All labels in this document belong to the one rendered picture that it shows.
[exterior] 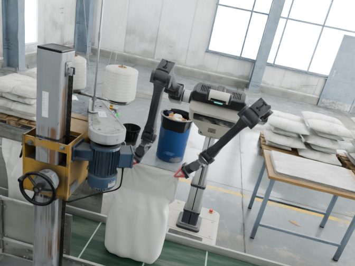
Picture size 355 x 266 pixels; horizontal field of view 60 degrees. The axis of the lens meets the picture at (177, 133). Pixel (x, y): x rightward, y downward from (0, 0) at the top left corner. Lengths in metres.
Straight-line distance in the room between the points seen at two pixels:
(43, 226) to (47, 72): 0.83
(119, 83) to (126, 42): 8.72
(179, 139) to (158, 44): 6.15
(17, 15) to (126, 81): 6.06
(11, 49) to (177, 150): 4.82
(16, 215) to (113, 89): 1.12
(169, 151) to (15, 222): 2.42
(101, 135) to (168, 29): 8.52
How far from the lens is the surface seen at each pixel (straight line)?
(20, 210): 2.23
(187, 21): 9.76
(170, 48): 9.89
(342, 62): 10.17
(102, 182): 1.60
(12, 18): 7.68
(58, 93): 1.45
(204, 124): 2.25
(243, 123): 1.63
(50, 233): 1.85
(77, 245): 2.38
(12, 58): 7.84
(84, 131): 1.66
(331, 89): 10.25
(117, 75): 1.52
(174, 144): 4.15
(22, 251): 2.43
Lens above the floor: 2.03
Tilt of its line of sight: 22 degrees down
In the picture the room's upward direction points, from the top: 12 degrees clockwise
